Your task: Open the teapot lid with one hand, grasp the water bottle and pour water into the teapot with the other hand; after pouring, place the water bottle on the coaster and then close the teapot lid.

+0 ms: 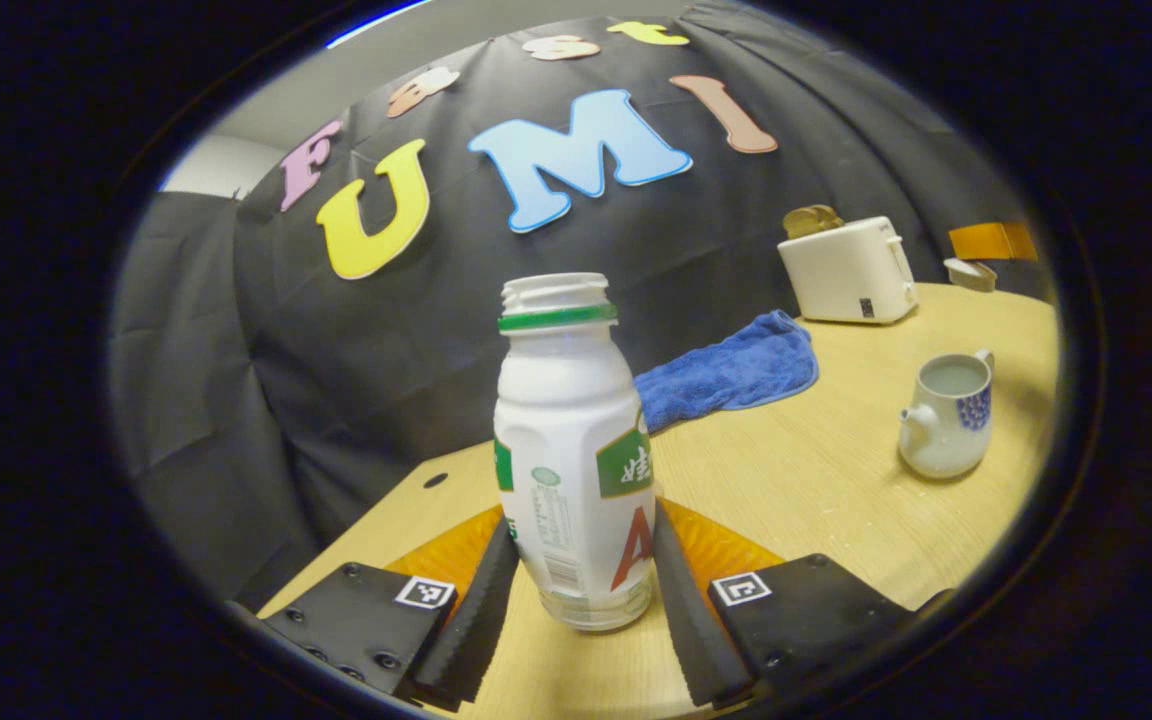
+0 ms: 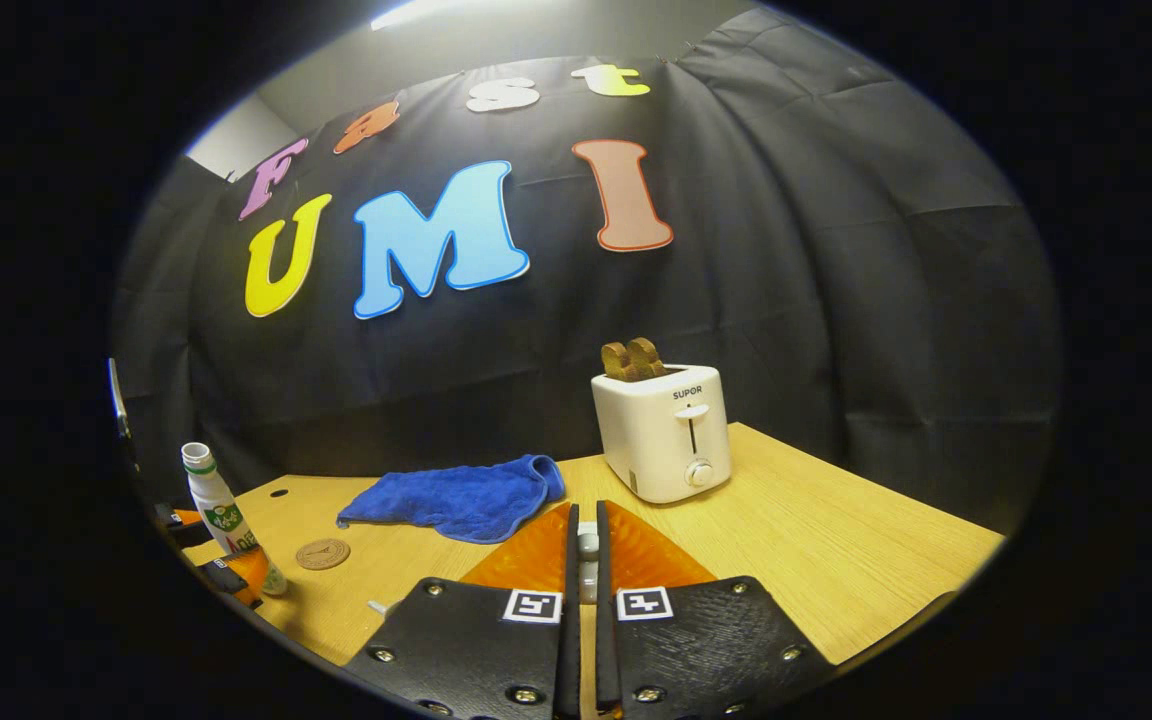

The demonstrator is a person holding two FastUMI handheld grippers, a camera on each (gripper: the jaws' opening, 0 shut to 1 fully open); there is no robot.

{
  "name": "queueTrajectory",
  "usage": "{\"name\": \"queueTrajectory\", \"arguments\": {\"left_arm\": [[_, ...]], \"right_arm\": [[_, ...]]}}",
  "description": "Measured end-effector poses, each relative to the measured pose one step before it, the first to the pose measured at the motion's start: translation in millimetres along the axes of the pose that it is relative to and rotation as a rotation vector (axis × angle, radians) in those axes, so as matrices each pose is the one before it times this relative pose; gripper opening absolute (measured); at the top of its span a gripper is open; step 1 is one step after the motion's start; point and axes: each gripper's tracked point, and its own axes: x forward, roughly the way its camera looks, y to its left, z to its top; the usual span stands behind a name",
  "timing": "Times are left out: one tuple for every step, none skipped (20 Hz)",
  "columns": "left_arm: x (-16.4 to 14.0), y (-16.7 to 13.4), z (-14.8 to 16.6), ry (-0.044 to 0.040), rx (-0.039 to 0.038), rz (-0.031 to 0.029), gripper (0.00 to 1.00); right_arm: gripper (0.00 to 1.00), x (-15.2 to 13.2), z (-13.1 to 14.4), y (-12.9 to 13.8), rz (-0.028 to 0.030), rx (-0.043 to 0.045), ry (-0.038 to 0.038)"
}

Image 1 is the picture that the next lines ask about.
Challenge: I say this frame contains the white plastic water bottle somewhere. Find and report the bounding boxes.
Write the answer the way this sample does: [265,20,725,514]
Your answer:
[492,272,658,634]

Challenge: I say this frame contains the toast slices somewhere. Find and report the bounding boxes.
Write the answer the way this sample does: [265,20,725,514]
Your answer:
[782,204,846,240]

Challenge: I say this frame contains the white toaster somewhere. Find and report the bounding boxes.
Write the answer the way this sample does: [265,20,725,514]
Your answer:
[777,216,921,326]

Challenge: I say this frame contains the blue towel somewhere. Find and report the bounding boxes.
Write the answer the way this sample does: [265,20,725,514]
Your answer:
[632,309,821,435]

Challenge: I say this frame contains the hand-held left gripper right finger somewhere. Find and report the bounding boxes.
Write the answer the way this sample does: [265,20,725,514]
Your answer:
[650,497,959,713]

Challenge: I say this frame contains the white blue-patterned teacup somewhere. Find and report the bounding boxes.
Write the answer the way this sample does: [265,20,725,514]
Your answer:
[897,348,996,482]

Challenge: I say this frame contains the black backdrop cloth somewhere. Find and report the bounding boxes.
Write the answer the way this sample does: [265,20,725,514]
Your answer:
[106,8,1055,613]

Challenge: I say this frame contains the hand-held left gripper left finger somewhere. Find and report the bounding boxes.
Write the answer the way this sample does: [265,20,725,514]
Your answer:
[254,505,521,714]

